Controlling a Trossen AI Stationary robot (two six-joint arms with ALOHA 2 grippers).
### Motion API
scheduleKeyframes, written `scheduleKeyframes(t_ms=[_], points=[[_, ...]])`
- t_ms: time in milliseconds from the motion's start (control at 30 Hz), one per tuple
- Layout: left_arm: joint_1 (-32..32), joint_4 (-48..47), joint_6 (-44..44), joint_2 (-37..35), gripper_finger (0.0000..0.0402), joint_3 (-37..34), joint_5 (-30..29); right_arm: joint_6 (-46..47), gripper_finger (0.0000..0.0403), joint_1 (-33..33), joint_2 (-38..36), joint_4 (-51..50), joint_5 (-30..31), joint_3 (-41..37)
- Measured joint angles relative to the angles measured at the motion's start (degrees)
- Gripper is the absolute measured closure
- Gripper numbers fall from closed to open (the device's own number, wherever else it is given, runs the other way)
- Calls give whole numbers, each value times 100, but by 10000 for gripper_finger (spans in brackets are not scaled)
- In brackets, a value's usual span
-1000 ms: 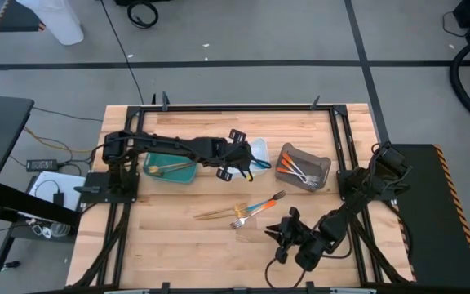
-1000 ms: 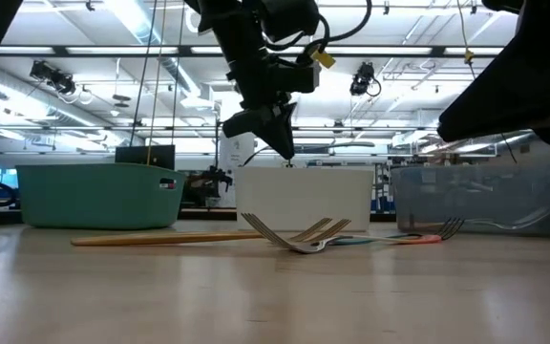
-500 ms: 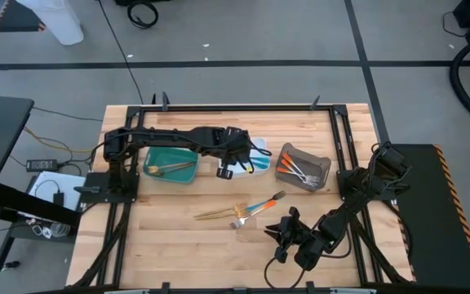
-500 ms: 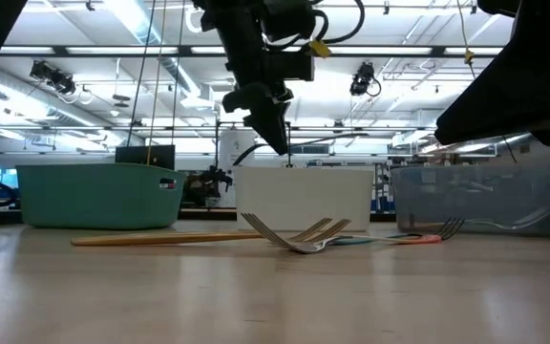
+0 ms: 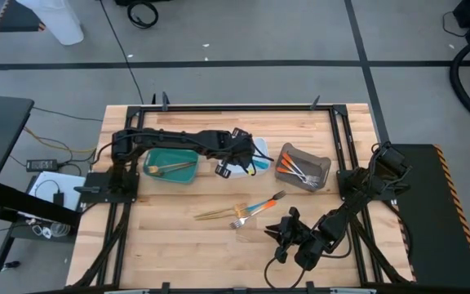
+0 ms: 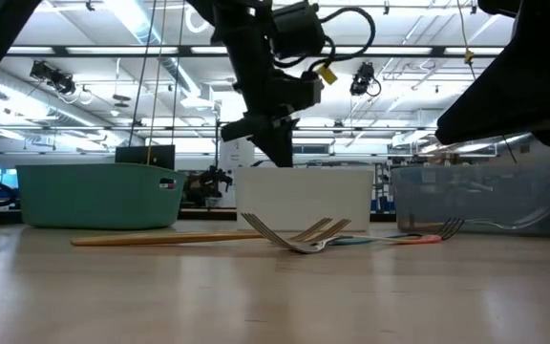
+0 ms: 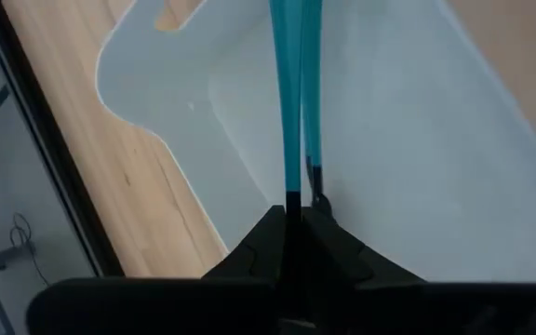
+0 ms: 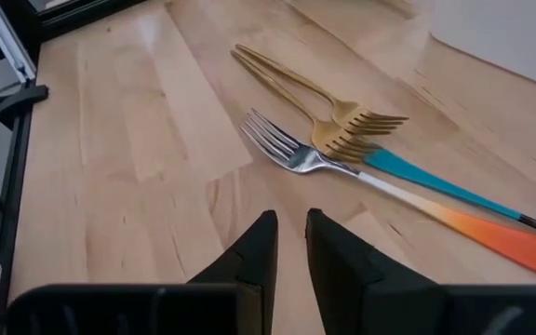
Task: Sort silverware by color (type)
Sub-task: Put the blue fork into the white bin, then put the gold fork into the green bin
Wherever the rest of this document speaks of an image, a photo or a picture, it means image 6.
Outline teal plastic bin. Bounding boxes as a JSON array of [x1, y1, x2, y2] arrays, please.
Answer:
[[15, 162, 186, 229]]

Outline white paper sign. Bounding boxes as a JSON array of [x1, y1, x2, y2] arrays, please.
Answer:
[[218, 138, 257, 168]]

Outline white plastic bin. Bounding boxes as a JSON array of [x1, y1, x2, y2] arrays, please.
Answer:
[[235, 165, 375, 233]]

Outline blue and white storage shelf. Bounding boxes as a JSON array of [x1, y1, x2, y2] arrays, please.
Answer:
[[372, 161, 395, 214]]

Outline blue-lit screen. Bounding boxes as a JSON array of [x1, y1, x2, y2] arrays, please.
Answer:
[[0, 166, 21, 190]]

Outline black overhead camera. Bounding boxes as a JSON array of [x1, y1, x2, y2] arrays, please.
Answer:
[[349, 60, 383, 98]]

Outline black bar with light strips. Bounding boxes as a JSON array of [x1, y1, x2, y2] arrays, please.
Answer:
[[5, 45, 505, 57]]

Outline yellow cable tag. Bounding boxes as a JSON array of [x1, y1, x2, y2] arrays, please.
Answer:
[[316, 65, 339, 86]]

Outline white cable loop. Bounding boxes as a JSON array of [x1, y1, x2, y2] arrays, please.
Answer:
[[184, 4, 209, 34]]

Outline silver ventilation duct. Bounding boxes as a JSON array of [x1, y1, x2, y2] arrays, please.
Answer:
[[105, 0, 202, 97]]

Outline orange red utensil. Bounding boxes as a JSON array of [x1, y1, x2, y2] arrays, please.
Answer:
[[330, 217, 466, 246]]

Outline black metal table frame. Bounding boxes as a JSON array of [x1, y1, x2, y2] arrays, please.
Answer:
[[177, 207, 400, 224]]

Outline black monitor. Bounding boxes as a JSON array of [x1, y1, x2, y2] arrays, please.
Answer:
[[115, 144, 177, 170]]

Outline black ceiling-hung device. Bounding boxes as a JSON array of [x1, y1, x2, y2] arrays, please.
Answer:
[[29, 59, 78, 97]]

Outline orange-handled silver fork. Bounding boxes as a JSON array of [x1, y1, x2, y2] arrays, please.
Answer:
[[240, 212, 443, 255]]

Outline grey horizontal rail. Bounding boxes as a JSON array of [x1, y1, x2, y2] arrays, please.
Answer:
[[0, 124, 441, 133], [0, 151, 498, 159]]

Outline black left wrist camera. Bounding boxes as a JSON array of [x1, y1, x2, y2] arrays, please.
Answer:
[[269, 2, 327, 61]]

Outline grey translucent plastic bin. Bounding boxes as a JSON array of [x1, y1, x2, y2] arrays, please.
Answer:
[[391, 162, 550, 239]]

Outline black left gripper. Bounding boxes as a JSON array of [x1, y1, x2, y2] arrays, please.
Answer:
[[221, 71, 327, 168]]

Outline black left wrist camera cable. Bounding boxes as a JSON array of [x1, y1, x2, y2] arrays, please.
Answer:
[[272, 5, 377, 87]]

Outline thin black hanging cable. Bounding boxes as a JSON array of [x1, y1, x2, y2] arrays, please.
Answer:
[[500, 136, 520, 166]]

